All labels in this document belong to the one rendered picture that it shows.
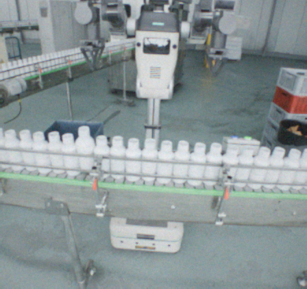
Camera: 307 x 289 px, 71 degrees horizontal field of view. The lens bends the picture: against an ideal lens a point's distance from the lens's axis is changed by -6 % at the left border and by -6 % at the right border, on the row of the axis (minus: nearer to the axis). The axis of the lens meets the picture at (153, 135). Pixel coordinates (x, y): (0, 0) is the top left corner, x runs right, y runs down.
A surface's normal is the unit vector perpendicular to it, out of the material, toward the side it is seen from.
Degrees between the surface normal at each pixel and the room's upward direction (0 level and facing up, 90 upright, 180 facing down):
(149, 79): 90
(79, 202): 90
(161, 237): 90
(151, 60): 90
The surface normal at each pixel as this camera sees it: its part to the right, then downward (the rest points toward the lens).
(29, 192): -0.06, 0.48
